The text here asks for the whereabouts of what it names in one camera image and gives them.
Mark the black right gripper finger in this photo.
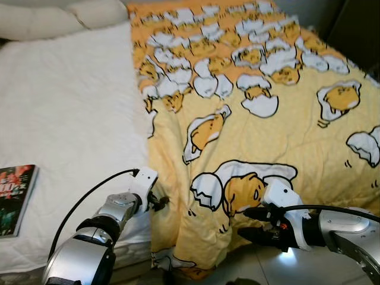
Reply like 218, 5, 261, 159
237, 227, 280, 248
243, 205, 277, 220

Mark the yellow cartoon egg blanket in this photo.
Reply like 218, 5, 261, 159
126, 0, 380, 281

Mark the dark green red book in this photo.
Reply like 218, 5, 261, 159
0, 164, 40, 239

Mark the white quilted mattress pad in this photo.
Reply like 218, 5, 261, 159
0, 23, 156, 275

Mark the dark wooden cabinet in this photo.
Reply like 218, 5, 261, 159
325, 0, 380, 75

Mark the beige rolled bolster pillow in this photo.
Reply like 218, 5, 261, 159
0, 0, 129, 41

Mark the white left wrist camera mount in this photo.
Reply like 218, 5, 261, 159
128, 167, 159, 213

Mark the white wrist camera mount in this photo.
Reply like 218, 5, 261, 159
262, 178, 312, 250
128, 167, 159, 213

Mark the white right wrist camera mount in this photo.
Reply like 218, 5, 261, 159
262, 178, 312, 250

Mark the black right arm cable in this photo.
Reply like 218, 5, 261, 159
285, 204, 380, 216

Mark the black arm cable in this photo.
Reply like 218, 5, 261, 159
285, 204, 380, 216
49, 169, 140, 259

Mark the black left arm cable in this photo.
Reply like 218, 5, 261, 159
49, 169, 140, 259

